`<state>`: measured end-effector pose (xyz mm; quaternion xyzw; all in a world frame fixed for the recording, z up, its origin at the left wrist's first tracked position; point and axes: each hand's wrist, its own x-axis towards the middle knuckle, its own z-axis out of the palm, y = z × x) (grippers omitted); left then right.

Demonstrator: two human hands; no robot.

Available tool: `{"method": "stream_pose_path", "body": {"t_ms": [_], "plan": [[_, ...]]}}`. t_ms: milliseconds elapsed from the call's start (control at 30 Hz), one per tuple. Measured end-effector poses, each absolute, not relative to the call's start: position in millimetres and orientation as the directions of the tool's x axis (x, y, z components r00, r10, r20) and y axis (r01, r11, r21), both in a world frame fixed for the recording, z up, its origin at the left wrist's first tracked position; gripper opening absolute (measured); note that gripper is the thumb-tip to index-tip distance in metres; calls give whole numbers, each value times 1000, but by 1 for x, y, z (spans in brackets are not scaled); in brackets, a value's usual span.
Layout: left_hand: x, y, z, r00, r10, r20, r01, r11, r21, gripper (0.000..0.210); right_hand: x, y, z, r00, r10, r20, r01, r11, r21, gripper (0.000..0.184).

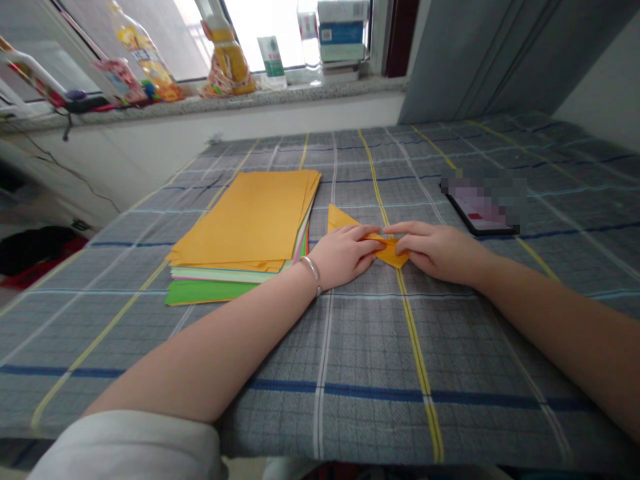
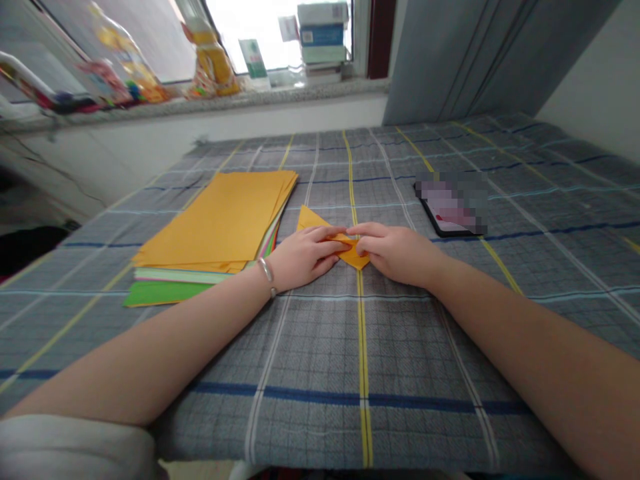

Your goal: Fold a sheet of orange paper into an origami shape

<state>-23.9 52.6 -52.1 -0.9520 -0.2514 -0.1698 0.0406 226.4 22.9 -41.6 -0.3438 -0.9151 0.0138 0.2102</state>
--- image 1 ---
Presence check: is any window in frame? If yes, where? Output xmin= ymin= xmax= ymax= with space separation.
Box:
xmin=0 ymin=0 xmax=396 ymax=106

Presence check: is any blue white carton box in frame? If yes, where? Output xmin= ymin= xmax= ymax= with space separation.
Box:
xmin=317 ymin=0 xmax=371 ymax=64

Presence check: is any green white tube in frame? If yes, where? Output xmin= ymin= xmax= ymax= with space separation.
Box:
xmin=257 ymin=35 xmax=289 ymax=91

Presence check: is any dark pile of clothes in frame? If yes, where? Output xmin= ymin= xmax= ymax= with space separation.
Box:
xmin=0 ymin=225 xmax=90 ymax=291

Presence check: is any person's left hand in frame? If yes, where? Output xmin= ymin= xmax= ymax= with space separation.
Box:
xmin=305 ymin=224 xmax=386 ymax=292

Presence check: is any black smartphone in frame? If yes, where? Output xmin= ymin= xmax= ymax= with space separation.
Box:
xmin=439 ymin=169 xmax=522 ymax=237

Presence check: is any red white patterned handle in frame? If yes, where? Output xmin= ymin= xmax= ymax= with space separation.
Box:
xmin=0 ymin=35 xmax=68 ymax=109

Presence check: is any pink patterned packet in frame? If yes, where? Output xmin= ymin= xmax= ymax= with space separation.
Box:
xmin=91 ymin=57 xmax=137 ymax=107

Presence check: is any person's right index finger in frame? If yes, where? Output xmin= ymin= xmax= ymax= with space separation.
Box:
xmin=383 ymin=221 xmax=427 ymax=237

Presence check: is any person's left index finger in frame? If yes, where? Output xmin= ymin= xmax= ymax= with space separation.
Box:
xmin=345 ymin=224 xmax=386 ymax=239

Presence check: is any black cable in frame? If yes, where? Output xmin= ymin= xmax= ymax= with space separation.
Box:
xmin=0 ymin=107 xmax=122 ymax=215

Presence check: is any grey curtain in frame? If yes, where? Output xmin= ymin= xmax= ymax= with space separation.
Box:
xmin=397 ymin=0 xmax=640 ymax=126

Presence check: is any person's left thumb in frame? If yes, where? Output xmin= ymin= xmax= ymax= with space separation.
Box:
xmin=355 ymin=237 xmax=385 ymax=260

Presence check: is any yellow drink bottle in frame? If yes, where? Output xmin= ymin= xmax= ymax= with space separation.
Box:
xmin=107 ymin=0 xmax=184 ymax=103

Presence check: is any orange paper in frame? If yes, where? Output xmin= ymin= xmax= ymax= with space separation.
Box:
xmin=327 ymin=203 xmax=412 ymax=270

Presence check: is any clear plastic bottle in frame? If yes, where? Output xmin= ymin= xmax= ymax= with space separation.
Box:
xmin=296 ymin=0 xmax=325 ymax=87

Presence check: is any orange juice bottle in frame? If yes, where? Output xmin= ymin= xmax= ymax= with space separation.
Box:
xmin=199 ymin=0 xmax=257 ymax=98

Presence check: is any grey plaid bed sheet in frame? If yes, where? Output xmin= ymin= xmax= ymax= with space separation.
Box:
xmin=0 ymin=111 xmax=640 ymax=466

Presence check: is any stack of coloured paper sheets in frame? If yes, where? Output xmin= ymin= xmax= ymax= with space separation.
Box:
xmin=164 ymin=169 xmax=323 ymax=307

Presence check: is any person's right hand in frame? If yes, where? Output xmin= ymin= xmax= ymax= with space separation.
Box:
xmin=383 ymin=221 xmax=497 ymax=293

